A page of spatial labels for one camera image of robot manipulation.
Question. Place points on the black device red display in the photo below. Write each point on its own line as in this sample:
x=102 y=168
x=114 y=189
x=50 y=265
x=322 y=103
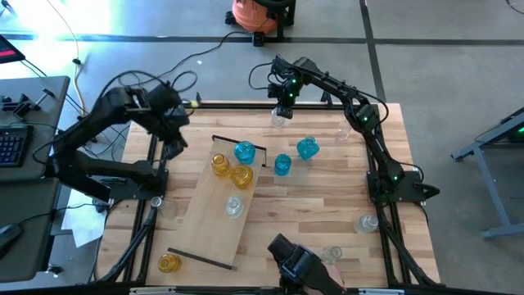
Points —
x=8 y=51

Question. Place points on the black metal stand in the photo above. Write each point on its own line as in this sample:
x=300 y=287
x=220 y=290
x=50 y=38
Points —
x=281 y=24

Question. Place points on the grey metal table frame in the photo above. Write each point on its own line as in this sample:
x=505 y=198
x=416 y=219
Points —
x=488 y=182

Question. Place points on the clear ribbed glass jar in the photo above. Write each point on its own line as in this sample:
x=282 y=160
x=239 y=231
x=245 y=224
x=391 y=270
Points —
x=276 y=122

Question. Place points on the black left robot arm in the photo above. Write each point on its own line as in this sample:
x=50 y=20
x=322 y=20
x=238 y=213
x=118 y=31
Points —
x=102 y=110

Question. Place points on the black power adapter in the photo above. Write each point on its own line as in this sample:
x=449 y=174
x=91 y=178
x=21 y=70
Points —
x=258 y=39

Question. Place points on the white paper sheet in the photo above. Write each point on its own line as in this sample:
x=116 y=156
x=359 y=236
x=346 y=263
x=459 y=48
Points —
x=82 y=223

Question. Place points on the blue glass bottle vase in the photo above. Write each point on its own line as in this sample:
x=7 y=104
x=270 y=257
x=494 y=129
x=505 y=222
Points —
x=282 y=164

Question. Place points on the person's hand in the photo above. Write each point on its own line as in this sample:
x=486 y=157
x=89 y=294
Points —
x=335 y=276

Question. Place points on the orange shop vacuum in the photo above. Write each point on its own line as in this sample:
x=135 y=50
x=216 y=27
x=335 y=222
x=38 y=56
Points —
x=251 y=16

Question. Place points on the black computer mouse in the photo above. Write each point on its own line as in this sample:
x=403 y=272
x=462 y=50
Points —
x=9 y=235

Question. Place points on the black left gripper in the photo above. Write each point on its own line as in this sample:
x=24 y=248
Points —
x=172 y=114

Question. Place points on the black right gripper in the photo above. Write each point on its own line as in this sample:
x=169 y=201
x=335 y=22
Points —
x=288 y=88

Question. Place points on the dark grey desk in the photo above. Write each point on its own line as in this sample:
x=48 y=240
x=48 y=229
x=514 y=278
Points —
x=41 y=102
x=24 y=205

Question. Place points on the blue urn-shaped glass vase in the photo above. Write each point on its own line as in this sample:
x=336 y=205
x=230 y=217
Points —
x=308 y=148

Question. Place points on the narrow yellow glass vase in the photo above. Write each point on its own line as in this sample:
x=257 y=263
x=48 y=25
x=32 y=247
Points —
x=221 y=165

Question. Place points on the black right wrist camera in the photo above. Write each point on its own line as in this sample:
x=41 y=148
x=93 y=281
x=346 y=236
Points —
x=284 y=112

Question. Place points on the tall clear glass carafe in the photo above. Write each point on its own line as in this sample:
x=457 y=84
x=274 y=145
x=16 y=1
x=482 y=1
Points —
x=342 y=133

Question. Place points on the wide yellow glass vase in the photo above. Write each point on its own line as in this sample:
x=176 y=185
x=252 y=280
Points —
x=241 y=175

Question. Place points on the black desk clamp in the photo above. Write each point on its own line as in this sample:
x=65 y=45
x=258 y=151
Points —
x=20 y=107

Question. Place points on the black keyboard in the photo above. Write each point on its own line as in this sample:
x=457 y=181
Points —
x=14 y=145

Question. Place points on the small clear glass vase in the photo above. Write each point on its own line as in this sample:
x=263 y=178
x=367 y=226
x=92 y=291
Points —
x=332 y=255
x=168 y=209
x=366 y=224
x=234 y=205

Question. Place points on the blue round glass vase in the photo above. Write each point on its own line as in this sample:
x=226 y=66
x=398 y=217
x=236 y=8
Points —
x=245 y=152

